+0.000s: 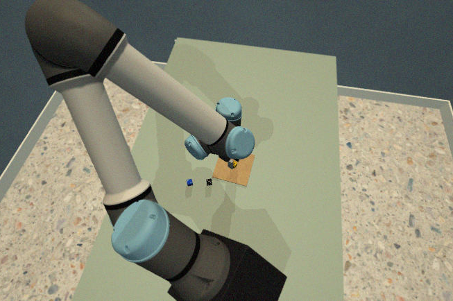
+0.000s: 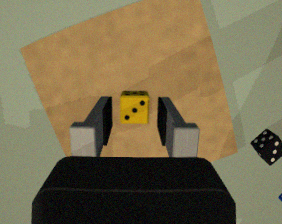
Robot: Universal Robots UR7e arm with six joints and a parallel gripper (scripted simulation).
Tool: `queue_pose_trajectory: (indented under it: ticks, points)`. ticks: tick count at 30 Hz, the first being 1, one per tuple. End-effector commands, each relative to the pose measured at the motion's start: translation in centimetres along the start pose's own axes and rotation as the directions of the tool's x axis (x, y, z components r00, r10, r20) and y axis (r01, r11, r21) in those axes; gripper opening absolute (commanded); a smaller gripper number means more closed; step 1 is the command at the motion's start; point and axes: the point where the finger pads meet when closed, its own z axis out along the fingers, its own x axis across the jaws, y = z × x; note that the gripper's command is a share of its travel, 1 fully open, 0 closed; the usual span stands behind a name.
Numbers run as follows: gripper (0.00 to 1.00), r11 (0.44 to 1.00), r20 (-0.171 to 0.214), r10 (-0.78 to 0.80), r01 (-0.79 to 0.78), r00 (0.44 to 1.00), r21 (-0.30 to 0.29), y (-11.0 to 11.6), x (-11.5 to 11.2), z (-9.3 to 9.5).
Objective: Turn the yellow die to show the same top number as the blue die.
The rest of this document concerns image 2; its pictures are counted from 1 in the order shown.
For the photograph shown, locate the tan mat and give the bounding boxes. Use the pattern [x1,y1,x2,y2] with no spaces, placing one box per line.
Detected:
[20,0,238,162]

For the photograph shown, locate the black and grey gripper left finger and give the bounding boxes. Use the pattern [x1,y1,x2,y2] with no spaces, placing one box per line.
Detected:
[69,96,112,157]

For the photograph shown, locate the yellow die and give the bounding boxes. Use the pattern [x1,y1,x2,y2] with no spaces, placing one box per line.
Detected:
[120,91,149,124]

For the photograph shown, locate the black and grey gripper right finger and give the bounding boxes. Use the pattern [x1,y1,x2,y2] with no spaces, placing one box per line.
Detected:
[157,97,200,157]

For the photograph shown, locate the black die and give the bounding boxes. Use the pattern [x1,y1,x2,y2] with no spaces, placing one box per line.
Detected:
[251,129,282,165]

